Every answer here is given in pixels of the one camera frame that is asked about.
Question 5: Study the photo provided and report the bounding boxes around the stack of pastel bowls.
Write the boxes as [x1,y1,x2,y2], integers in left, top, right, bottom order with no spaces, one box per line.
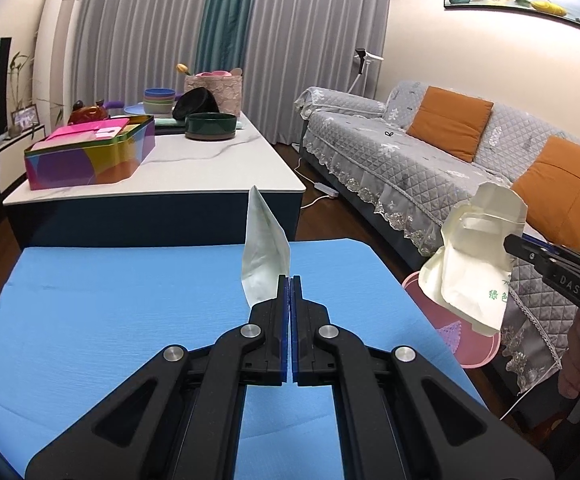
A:
[142,87,177,116]

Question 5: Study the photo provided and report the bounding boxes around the teal curtain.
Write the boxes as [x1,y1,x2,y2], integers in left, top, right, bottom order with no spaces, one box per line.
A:
[195,0,261,76]

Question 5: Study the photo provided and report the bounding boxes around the grey curtain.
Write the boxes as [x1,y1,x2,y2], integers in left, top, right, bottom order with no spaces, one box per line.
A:
[37,0,221,126]
[242,0,393,146]

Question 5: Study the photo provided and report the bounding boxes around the white standing air conditioner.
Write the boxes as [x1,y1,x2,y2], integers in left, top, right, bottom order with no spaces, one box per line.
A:
[34,0,93,126]

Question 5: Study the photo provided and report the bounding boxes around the red teapot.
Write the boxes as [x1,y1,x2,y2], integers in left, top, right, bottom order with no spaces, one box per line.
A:
[67,99,120,125]

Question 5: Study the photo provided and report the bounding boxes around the white power strip with cable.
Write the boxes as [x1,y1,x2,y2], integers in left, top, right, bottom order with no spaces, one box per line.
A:
[295,157,341,211]

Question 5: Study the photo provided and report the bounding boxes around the pink lace basket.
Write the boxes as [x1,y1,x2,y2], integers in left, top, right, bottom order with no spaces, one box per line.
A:
[184,71,244,121]

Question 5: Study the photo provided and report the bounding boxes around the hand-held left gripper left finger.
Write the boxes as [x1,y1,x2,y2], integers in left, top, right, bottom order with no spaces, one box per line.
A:
[24,275,289,480]

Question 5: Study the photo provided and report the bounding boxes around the small photo frame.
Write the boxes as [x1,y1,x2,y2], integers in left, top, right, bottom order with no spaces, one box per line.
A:
[12,105,39,131]

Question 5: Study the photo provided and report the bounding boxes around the grey quilted sofa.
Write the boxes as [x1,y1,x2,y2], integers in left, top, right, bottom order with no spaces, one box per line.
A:
[295,80,580,396]

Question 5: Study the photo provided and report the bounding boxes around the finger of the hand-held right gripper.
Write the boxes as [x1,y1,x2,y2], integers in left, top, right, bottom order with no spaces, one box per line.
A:
[503,233,553,276]
[522,232,580,267]

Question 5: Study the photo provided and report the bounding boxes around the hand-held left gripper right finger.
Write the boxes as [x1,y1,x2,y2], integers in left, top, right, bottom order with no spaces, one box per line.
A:
[292,275,555,480]

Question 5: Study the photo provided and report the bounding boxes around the dark green bowl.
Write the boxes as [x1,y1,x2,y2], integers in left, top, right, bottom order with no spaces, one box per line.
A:
[185,112,238,142]

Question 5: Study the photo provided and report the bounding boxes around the colourful tin box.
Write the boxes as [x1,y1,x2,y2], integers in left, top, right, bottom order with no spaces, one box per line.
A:
[24,115,157,192]

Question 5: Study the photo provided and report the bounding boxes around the thin bamboo plant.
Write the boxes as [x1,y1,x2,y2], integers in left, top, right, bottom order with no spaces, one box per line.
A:
[7,50,65,126]

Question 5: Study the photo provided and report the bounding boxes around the pink plastic basin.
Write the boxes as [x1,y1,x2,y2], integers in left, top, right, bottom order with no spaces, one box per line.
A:
[401,270,502,368]

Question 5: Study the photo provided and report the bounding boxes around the orange cushion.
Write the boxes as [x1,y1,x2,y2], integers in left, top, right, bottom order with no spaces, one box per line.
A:
[406,86,494,163]
[512,135,580,261]

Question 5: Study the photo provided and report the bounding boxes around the white floor lamp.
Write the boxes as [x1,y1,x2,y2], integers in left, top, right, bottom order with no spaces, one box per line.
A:
[347,47,385,96]

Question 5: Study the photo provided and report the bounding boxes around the white-topped coffee table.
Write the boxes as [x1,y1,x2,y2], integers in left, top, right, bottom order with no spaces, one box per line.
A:
[2,110,307,251]

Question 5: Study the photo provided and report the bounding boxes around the white paper bag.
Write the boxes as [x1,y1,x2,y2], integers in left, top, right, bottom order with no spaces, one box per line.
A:
[418,181,529,338]

